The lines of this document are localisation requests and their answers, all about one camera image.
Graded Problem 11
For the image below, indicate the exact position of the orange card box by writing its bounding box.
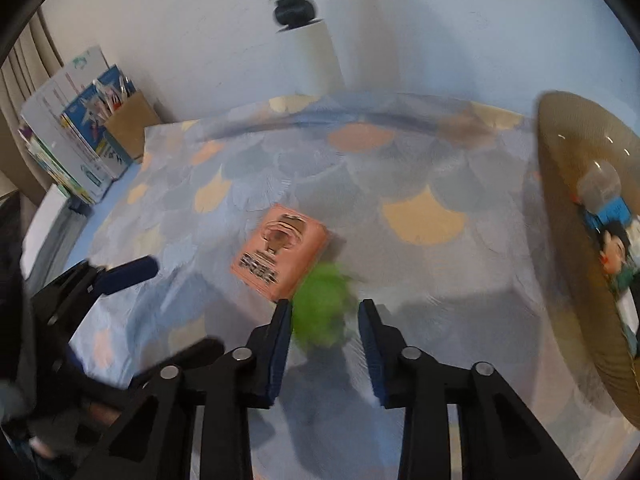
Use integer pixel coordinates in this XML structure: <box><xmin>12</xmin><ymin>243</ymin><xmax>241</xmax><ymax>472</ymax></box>
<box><xmin>231</xmin><ymin>203</ymin><xmax>331</xmax><ymax>303</ymax></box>

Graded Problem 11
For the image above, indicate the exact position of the stack of picture books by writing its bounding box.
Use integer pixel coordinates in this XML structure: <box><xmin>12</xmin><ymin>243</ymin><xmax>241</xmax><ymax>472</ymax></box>
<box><xmin>19</xmin><ymin>44</ymin><xmax>138</xmax><ymax>206</ymax></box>

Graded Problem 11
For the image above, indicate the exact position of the blue patterned tablecloth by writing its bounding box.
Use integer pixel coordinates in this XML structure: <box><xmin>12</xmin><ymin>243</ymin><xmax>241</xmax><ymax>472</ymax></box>
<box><xmin>65</xmin><ymin>91</ymin><xmax>640</xmax><ymax>480</ymax></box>

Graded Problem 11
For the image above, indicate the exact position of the brown cardboard box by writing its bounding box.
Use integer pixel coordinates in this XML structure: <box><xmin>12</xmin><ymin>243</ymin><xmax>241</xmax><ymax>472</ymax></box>
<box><xmin>102</xmin><ymin>89</ymin><xmax>167</xmax><ymax>167</ymax></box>

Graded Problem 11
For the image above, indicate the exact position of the beige curtain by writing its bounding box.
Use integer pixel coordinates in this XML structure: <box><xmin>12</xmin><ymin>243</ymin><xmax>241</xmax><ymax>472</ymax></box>
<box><xmin>0</xmin><ymin>9</ymin><xmax>67</xmax><ymax>201</ymax></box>

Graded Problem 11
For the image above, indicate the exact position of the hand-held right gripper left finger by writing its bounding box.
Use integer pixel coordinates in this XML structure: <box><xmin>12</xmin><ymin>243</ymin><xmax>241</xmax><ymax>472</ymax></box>
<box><xmin>75</xmin><ymin>299</ymin><xmax>294</xmax><ymax>480</ymax></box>

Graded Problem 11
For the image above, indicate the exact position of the black device on pole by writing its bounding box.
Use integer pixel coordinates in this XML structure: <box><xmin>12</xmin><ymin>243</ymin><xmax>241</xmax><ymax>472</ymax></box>
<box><xmin>272</xmin><ymin>0</ymin><xmax>317</xmax><ymax>34</ymax></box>

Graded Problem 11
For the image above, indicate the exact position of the white pole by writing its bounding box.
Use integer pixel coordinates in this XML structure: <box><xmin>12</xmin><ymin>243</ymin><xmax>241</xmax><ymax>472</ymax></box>
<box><xmin>264</xmin><ymin>0</ymin><xmax>347</xmax><ymax>97</ymax></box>

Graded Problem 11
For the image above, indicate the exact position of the white grey object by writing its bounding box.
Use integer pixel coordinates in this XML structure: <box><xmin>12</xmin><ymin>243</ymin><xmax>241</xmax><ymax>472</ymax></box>
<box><xmin>22</xmin><ymin>184</ymin><xmax>93</xmax><ymax>283</ymax></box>

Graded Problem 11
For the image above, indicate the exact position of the green fuzzy toy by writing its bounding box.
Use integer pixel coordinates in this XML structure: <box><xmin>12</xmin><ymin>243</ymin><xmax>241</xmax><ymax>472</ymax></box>
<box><xmin>291</xmin><ymin>261</ymin><xmax>362</xmax><ymax>350</ymax></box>

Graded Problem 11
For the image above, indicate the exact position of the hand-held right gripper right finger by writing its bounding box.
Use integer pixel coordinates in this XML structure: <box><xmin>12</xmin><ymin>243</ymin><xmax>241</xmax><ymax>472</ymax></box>
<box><xmin>359</xmin><ymin>298</ymin><xmax>577</xmax><ymax>480</ymax></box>

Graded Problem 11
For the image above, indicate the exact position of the person's left hand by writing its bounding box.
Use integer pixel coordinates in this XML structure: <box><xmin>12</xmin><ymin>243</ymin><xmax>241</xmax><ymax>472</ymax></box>
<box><xmin>27</xmin><ymin>402</ymin><xmax>123</xmax><ymax>461</ymax></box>

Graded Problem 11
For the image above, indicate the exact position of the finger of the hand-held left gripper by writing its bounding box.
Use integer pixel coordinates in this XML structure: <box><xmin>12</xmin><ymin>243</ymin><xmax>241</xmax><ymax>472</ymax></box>
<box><xmin>31</xmin><ymin>255</ymin><xmax>160</xmax><ymax>332</ymax></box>
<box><xmin>127</xmin><ymin>338</ymin><xmax>227</xmax><ymax>392</ymax></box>

